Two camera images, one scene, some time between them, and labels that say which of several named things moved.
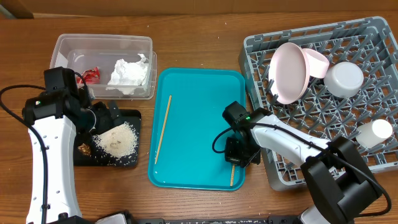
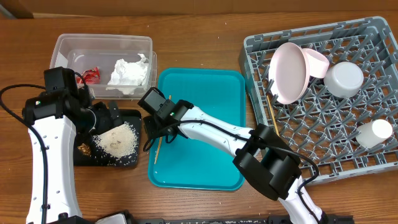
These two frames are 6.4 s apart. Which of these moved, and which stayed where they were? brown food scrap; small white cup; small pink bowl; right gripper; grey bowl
Moved: right gripper
Stayed: brown food scrap; grey bowl; small white cup; small pink bowl
